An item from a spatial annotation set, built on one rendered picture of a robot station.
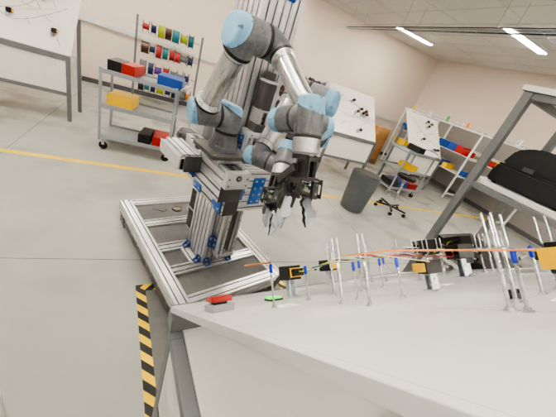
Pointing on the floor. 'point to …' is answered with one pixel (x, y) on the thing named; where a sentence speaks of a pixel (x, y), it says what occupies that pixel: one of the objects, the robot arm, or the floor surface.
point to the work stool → (398, 191)
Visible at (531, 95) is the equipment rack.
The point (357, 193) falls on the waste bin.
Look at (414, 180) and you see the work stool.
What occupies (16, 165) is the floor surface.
